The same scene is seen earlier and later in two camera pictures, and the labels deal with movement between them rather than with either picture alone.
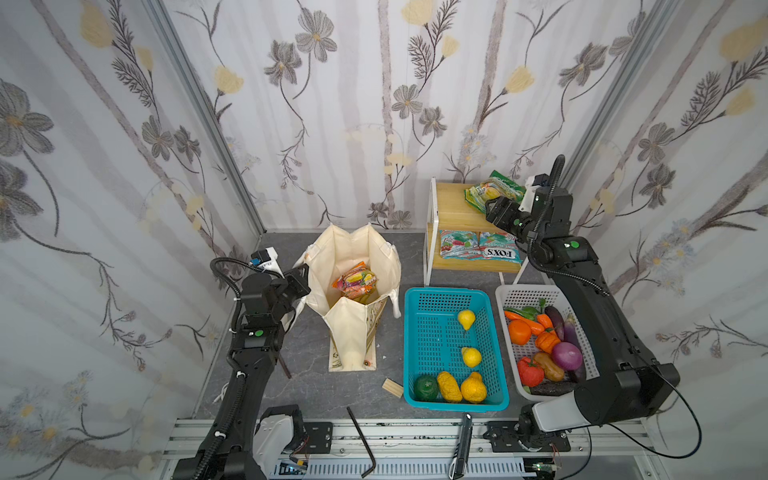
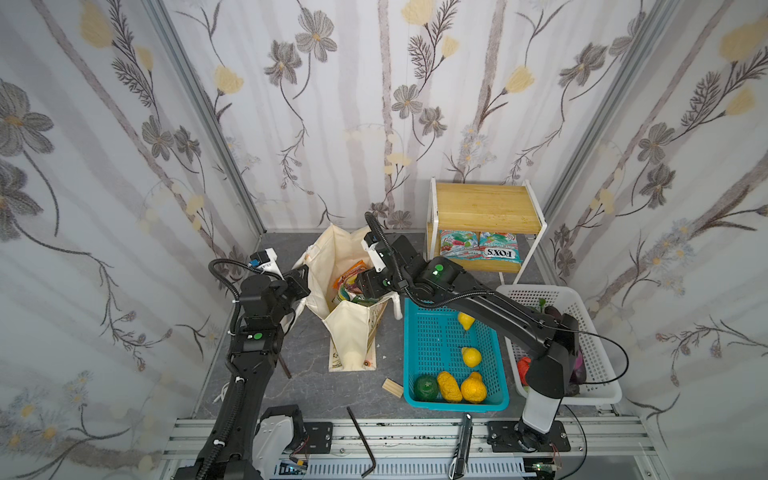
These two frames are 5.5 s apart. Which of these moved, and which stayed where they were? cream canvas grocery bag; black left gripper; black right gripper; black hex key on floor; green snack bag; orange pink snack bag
Moved: black right gripper; green snack bag
Stayed: black left gripper; cream canvas grocery bag; orange pink snack bag; black hex key on floor
